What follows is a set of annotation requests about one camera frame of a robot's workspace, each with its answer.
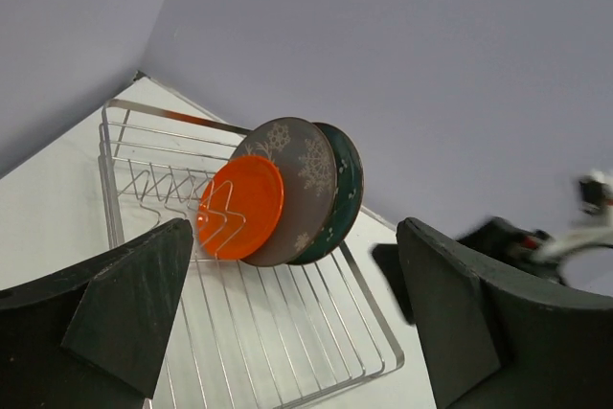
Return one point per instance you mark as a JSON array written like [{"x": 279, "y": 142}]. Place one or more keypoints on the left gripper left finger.
[{"x": 95, "y": 334}]

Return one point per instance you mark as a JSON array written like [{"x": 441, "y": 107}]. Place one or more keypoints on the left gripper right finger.
[{"x": 493, "y": 336}]

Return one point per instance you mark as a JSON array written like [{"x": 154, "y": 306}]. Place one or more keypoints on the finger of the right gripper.
[{"x": 386, "y": 257}]

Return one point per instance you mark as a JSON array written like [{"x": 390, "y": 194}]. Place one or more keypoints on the teal glazed plate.
[{"x": 348, "y": 200}]

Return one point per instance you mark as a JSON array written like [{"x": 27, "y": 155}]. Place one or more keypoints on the grey deer plate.
[{"x": 305, "y": 159}]

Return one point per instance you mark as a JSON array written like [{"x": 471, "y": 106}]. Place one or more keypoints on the orange plate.
[{"x": 240, "y": 208}]

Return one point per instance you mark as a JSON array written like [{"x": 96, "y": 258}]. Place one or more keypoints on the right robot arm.
[{"x": 496, "y": 238}]

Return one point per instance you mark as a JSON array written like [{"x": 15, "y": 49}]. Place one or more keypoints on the wire dish rack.
[{"x": 288, "y": 336}]

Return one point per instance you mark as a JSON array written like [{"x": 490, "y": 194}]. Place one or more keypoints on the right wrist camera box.
[{"x": 594, "y": 230}]

